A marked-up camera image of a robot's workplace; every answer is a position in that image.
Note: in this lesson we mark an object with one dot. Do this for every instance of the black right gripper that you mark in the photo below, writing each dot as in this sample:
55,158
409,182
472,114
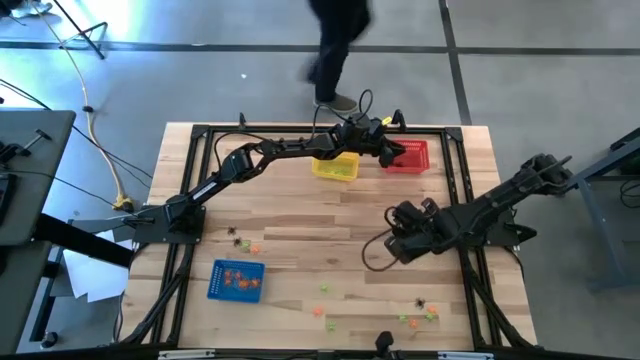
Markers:
415,235

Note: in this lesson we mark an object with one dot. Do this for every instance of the white label strip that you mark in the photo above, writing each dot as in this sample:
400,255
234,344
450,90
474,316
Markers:
185,354
465,355

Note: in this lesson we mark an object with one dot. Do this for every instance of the blue-grey table frame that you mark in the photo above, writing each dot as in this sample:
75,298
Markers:
597,225

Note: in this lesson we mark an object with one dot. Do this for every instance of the white paper sheets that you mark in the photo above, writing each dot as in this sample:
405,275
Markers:
95,280

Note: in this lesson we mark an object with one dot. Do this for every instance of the black desk beam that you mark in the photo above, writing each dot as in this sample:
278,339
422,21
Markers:
80,240

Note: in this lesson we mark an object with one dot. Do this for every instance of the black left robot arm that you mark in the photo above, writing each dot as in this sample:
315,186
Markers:
235,167

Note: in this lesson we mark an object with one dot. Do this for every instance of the blue plastic basket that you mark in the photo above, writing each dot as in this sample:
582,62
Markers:
217,295

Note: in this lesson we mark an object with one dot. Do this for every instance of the person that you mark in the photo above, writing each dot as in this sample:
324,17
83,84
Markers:
335,50

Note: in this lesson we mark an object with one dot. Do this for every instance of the red plastic basket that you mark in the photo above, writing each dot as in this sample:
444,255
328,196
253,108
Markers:
417,160

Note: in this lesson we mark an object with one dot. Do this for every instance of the black tripod stand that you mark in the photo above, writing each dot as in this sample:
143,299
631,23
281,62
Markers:
80,30

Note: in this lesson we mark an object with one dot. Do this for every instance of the small black frame clamp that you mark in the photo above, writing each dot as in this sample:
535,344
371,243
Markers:
242,120

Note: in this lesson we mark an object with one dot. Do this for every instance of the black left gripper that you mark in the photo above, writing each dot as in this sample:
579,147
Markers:
365,135

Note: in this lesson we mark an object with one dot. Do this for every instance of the small black mount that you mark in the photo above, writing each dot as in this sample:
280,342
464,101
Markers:
385,342

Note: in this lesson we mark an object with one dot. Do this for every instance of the black desk clamp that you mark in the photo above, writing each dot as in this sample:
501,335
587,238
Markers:
15,150

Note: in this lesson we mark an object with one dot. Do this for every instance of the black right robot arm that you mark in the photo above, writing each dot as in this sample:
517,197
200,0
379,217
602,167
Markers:
500,200

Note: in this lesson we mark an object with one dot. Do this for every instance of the dark grey desk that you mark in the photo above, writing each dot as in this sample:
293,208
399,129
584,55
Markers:
20,300

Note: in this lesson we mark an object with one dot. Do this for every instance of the orange plastic spider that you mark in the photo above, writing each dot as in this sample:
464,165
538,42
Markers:
227,275
244,284
413,323
256,248
255,282
318,312
432,310
238,274

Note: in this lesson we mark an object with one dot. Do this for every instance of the person's shoe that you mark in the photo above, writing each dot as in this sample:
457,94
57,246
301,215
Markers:
37,7

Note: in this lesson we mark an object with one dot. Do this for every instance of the yellow plastic basket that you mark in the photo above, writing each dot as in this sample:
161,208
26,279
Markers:
322,170

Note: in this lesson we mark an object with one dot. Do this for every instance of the green plastic spider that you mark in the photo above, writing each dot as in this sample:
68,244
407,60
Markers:
402,317
324,287
245,245
430,317
330,171
331,326
343,172

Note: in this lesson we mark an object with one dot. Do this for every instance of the black caster wheel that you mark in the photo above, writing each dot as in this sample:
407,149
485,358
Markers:
48,340

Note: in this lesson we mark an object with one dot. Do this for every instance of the large black frame clamp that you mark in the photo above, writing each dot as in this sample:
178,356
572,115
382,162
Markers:
399,119

